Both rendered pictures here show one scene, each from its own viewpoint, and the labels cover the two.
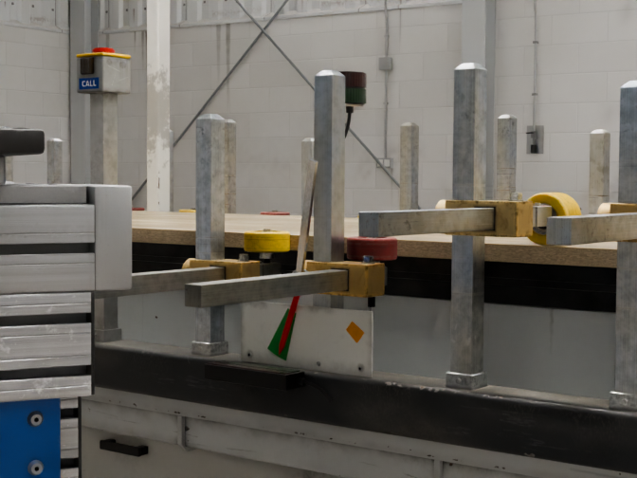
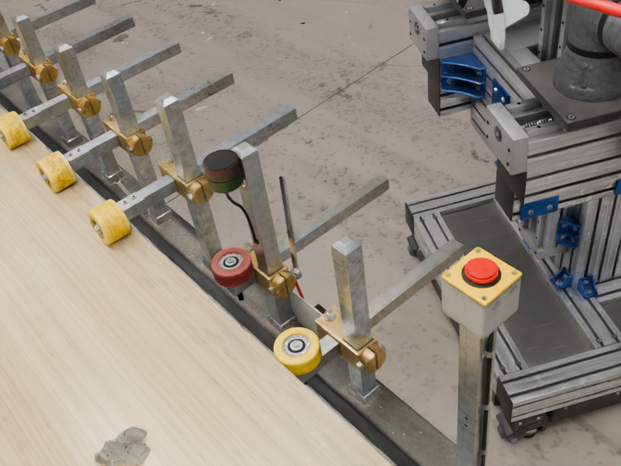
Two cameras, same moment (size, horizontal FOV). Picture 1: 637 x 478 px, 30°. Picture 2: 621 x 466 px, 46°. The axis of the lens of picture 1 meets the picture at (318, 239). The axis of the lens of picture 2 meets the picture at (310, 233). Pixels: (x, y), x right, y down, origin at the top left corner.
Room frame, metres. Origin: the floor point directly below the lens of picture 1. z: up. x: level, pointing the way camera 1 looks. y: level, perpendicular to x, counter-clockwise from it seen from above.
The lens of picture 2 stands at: (2.79, 0.40, 1.89)
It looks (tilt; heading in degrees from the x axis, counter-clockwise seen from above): 43 degrees down; 199
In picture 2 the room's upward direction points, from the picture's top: 10 degrees counter-clockwise
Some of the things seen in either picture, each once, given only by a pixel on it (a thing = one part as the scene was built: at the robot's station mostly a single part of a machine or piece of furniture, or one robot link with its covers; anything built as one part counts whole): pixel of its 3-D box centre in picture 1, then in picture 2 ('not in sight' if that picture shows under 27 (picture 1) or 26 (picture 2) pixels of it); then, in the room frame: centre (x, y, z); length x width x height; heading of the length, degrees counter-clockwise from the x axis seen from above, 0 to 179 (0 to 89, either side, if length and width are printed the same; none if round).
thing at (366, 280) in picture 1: (341, 277); (264, 270); (1.85, -0.04, 0.85); 0.14 x 0.06 x 0.05; 53
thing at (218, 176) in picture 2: (347, 81); (221, 165); (1.90, -0.04, 1.16); 0.06 x 0.06 x 0.02
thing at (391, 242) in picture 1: (372, 270); (236, 279); (1.88, -0.09, 0.85); 0.08 x 0.08 x 0.11
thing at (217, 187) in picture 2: (347, 96); (225, 177); (1.90, -0.04, 1.13); 0.06 x 0.06 x 0.02
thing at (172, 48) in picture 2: not in sight; (97, 84); (1.34, -0.61, 0.95); 0.50 x 0.04 x 0.04; 143
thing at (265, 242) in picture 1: (266, 261); (300, 363); (2.07, 0.09, 0.85); 0.08 x 0.08 x 0.11
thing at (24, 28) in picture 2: not in sight; (52, 93); (1.26, -0.82, 0.87); 0.04 x 0.04 x 0.48; 53
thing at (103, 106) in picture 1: (102, 217); (475, 409); (2.17, 0.39, 0.93); 0.05 x 0.05 x 0.45; 53
